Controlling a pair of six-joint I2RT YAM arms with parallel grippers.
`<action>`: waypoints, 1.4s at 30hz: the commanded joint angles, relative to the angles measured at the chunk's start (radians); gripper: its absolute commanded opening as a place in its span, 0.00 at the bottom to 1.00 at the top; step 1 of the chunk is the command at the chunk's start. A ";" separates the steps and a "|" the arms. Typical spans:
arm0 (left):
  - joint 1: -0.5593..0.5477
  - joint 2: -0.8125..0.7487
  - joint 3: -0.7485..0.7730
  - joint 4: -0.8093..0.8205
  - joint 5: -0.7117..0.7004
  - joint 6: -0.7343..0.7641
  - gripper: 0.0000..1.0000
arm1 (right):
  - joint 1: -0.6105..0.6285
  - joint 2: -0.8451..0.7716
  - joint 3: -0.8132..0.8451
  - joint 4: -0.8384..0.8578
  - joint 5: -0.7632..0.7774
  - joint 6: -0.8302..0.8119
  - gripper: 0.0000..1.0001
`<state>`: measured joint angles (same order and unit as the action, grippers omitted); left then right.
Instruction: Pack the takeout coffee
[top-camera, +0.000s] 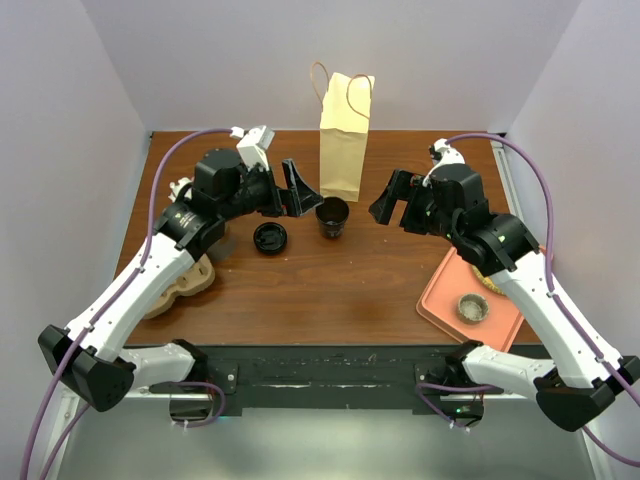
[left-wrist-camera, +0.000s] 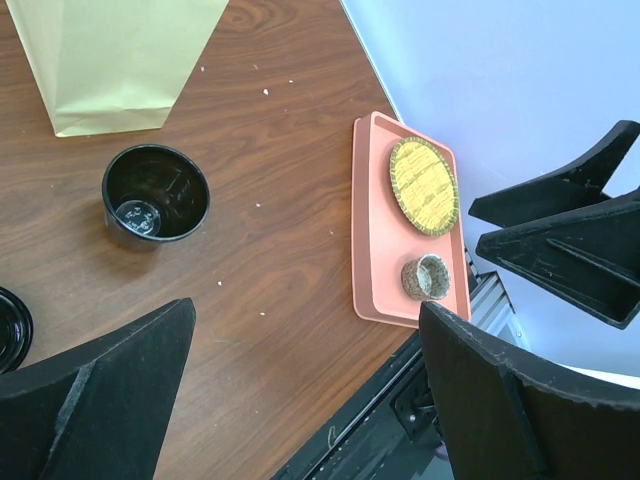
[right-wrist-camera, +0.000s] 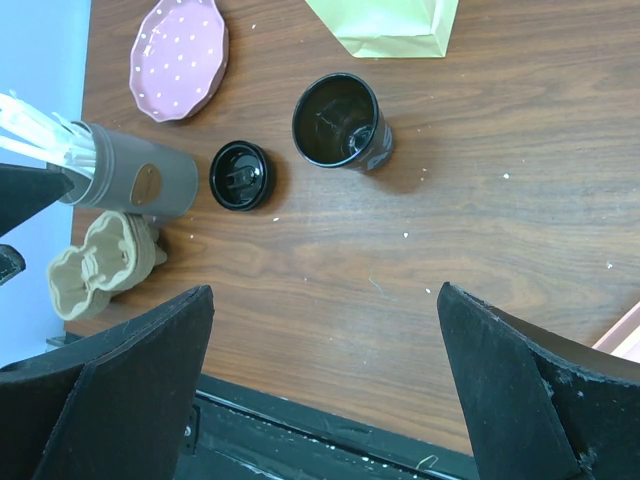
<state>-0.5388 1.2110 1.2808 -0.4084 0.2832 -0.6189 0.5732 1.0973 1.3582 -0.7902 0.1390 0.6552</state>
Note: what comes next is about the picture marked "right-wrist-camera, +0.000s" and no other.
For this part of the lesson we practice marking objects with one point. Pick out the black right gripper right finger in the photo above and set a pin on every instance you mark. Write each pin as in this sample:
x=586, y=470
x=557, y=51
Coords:
x=538, y=405

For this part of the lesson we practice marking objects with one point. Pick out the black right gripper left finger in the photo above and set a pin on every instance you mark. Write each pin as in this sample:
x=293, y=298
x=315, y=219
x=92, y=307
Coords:
x=113, y=405

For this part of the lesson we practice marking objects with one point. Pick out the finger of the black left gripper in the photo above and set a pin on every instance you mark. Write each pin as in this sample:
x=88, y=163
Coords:
x=25, y=191

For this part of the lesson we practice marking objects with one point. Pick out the black cup lid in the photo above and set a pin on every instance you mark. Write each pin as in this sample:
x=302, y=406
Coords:
x=242, y=176

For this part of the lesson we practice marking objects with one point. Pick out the black takeout coffee cup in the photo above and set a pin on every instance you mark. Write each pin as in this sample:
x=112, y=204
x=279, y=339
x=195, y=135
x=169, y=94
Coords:
x=337, y=123

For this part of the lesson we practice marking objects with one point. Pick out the white wrapped straws bundle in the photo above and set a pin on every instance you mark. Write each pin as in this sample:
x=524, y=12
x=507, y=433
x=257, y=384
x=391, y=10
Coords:
x=54, y=140

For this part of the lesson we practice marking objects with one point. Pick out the grey straw holder cup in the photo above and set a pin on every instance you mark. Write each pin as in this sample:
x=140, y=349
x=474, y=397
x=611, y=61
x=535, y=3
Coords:
x=134, y=175

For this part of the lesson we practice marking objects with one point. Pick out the salmon pink tray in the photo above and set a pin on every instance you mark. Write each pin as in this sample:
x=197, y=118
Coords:
x=622, y=340

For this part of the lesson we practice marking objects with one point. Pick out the brown pulp cup carrier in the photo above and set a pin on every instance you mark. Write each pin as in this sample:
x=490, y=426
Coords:
x=119, y=251

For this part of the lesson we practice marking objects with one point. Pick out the pink polka dot plate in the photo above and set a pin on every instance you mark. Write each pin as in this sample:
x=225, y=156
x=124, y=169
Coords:
x=178, y=59

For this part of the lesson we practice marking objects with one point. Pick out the yellow paper bag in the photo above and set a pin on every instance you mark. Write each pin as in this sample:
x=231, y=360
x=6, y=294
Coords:
x=389, y=28

